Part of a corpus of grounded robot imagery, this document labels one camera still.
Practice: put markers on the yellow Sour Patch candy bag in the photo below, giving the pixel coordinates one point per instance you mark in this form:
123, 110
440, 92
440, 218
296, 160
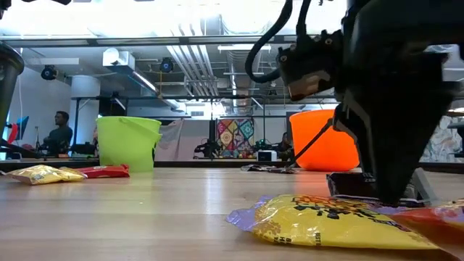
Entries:
326, 224
43, 174

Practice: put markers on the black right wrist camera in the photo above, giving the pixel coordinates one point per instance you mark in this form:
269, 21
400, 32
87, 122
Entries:
308, 61

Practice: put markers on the beige hanging tarp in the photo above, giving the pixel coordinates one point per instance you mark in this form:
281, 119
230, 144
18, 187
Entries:
181, 141

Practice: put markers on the floral patterned wall hanging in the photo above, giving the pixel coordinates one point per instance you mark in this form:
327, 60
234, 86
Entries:
442, 145

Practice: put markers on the black aluminium table frame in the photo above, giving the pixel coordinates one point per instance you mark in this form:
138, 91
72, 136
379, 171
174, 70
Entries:
203, 164

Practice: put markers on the black round ceiling lamp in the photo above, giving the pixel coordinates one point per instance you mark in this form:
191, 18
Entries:
49, 72
166, 65

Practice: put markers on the white square pillar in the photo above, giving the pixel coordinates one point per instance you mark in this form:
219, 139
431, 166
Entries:
85, 105

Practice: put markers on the orange plastic halloween bucket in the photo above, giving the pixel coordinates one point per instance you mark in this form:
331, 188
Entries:
340, 156

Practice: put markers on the black background robot station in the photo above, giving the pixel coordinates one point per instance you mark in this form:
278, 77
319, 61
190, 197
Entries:
206, 148

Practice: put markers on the red packet foreground right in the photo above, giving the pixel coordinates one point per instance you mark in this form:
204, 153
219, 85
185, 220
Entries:
435, 224

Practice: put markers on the colourful patchwork quilt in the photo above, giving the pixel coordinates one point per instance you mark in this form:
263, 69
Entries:
235, 134

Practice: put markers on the green plastic halloween bucket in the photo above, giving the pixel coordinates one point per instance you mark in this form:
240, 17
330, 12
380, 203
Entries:
123, 148

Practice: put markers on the grey overhead rig beam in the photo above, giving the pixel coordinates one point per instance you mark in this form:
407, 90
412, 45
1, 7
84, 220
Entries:
145, 40

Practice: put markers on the red KitKat bar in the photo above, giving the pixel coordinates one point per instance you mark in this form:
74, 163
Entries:
105, 171

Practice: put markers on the blue lit monitor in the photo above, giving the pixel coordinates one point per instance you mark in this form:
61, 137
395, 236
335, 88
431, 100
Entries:
23, 127

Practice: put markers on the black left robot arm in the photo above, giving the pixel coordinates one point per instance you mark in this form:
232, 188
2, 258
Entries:
21, 152

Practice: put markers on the person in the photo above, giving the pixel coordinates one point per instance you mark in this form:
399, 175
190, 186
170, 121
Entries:
284, 145
59, 137

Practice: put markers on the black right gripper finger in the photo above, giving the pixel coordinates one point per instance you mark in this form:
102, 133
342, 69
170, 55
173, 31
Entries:
349, 141
398, 137

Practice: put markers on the white ceiling duct box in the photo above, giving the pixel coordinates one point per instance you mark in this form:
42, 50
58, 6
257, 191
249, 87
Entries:
119, 58

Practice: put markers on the small white box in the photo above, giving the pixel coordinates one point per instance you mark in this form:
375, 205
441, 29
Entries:
266, 156

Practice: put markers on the black plastic halloween bucket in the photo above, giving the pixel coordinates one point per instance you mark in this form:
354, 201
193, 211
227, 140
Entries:
9, 83

